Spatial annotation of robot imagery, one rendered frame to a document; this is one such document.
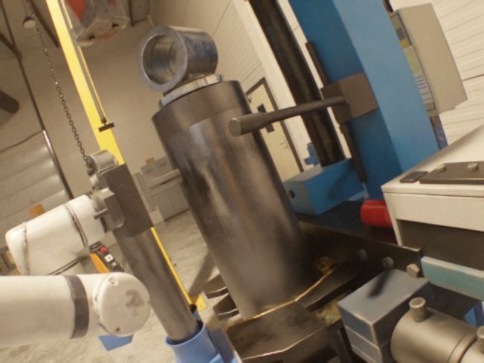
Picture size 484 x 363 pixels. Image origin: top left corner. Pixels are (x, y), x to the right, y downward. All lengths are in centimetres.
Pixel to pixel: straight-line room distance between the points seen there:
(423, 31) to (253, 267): 101
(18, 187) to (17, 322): 1182
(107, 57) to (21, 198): 563
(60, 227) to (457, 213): 59
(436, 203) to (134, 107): 1135
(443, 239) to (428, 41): 92
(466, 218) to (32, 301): 54
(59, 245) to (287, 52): 77
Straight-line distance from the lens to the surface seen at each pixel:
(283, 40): 99
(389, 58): 89
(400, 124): 86
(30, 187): 1204
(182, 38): 70
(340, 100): 72
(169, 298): 207
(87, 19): 94
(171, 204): 1084
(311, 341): 60
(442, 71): 133
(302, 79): 97
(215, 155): 64
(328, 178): 93
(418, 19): 132
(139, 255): 198
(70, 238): 58
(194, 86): 68
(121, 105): 1167
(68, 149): 1174
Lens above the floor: 134
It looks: 8 degrees down
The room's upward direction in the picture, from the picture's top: 23 degrees counter-clockwise
